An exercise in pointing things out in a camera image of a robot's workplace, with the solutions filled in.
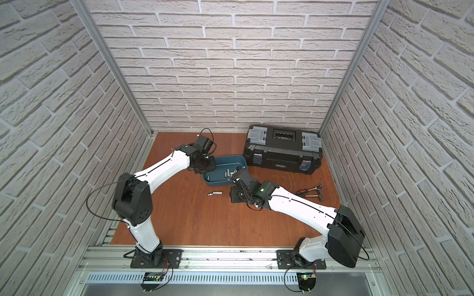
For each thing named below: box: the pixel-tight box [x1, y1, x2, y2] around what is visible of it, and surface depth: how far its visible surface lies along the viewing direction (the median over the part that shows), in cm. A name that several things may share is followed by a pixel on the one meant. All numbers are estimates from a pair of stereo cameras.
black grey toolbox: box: [243, 124, 324, 176], surface depth 94 cm
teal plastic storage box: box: [202, 154, 248, 187], surface depth 99 cm
